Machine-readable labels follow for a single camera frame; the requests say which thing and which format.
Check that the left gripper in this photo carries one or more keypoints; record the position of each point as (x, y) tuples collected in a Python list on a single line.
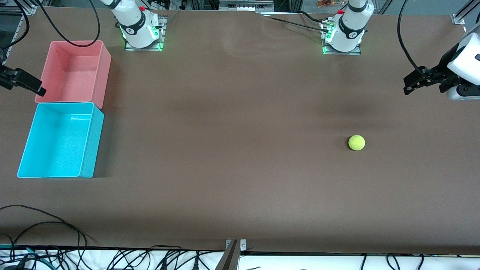
[(444, 67)]

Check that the yellow tennis ball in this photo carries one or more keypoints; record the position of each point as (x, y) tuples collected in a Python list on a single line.
[(356, 143)]

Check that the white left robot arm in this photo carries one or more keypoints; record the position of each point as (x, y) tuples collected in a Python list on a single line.
[(347, 30)]

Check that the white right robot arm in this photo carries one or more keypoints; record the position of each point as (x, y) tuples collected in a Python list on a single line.
[(135, 22)]

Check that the pink plastic bin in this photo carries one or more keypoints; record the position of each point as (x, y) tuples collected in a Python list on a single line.
[(75, 75)]

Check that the blue plastic bin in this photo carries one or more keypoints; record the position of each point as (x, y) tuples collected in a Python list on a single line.
[(56, 142)]

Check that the orange items bag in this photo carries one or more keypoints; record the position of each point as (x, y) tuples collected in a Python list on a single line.
[(328, 3)]

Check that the grey metal box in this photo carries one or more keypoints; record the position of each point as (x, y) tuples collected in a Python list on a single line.
[(245, 5)]

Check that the grey metal bar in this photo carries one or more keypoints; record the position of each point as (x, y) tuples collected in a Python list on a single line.
[(229, 258)]

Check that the aluminium frame rail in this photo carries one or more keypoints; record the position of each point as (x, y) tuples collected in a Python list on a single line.
[(20, 28)]

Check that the aluminium frame corner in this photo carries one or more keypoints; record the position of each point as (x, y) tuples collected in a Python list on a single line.
[(458, 18)]

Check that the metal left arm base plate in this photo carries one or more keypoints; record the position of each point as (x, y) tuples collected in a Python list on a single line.
[(341, 53)]

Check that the small metal bracket plate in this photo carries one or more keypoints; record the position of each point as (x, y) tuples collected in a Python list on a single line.
[(243, 245)]

